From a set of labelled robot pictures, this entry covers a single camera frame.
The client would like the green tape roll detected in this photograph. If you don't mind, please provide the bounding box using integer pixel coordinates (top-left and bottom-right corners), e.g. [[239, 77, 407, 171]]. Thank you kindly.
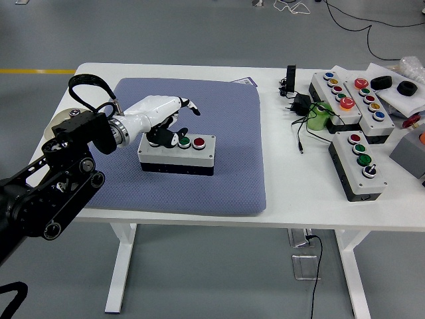
[[305, 101, 335, 132]]

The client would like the grey box with orange button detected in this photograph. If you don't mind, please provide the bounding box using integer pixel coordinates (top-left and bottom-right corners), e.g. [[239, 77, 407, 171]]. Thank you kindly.
[[388, 123, 425, 180]]

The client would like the black upright rectangular device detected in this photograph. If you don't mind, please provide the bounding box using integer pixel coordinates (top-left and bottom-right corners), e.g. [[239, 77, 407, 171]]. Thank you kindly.
[[286, 65, 297, 93]]

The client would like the loose red mushroom button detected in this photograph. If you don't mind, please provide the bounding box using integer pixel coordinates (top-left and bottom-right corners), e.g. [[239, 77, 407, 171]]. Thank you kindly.
[[402, 114, 422, 130]]

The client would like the black foam ring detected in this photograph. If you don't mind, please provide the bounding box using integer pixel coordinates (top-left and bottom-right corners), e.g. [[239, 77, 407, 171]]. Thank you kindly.
[[370, 75, 393, 91], [397, 80, 420, 97]]

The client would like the black floor cable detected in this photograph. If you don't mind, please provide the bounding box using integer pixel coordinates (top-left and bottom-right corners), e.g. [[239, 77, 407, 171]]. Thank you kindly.
[[323, 0, 425, 61]]

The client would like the blue-grey textured mat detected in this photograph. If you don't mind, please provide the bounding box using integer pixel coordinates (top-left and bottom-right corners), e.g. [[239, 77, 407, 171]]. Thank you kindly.
[[82, 77, 268, 217]]

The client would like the four-button box with selector switch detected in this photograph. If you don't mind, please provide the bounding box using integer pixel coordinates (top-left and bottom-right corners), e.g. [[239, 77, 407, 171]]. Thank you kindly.
[[328, 131, 388, 203]]

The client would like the three-button grey control box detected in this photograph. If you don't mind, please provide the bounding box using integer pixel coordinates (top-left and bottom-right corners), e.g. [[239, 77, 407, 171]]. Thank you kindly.
[[137, 134, 217, 177]]

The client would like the clear plastic bracket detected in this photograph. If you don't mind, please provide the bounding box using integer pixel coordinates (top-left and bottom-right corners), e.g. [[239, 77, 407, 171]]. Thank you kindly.
[[287, 228, 316, 249], [291, 254, 322, 281]]

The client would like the translucent tape roll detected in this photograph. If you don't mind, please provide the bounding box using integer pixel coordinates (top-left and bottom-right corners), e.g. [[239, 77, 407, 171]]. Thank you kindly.
[[44, 108, 86, 140]]

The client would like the white table leg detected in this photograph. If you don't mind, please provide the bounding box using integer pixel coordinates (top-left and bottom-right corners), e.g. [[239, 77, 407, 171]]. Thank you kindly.
[[333, 229, 373, 319], [104, 222, 139, 314]]

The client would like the black cable under table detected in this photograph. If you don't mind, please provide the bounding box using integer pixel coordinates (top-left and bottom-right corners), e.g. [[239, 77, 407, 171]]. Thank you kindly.
[[305, 234, 325, 319]]

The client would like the thin black earphone cable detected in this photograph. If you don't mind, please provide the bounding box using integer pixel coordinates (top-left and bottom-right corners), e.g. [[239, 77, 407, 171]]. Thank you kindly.
[[278, 76, 293, 98]]

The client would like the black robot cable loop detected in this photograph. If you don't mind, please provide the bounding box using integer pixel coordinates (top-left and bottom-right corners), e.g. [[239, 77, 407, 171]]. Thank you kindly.
[[0, 281, 28, 319]]

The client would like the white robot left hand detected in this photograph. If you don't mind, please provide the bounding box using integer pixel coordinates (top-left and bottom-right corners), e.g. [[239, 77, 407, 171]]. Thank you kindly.
[[124, 95, 201, 149]]

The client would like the black adapter cord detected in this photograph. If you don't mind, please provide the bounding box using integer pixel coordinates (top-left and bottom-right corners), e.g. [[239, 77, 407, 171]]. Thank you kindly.
[[291, 102, 348, 156]]

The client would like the large white foam sheet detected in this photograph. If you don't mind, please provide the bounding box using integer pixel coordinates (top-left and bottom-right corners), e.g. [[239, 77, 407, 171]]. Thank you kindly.
[[367, 62, 425, 119]]

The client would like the black power adapter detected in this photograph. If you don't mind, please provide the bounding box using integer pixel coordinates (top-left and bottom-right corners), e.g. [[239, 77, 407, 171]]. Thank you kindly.
[[285, 93, 313, 116]]

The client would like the white floor cable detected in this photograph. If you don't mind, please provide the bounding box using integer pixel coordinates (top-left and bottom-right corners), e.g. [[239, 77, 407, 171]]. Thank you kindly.
[[274, 0, 313, 16]]

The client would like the clear plastic bag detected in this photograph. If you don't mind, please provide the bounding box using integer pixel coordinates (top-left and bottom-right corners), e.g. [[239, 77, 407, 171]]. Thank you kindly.
[[386, 55, 425, 88]]

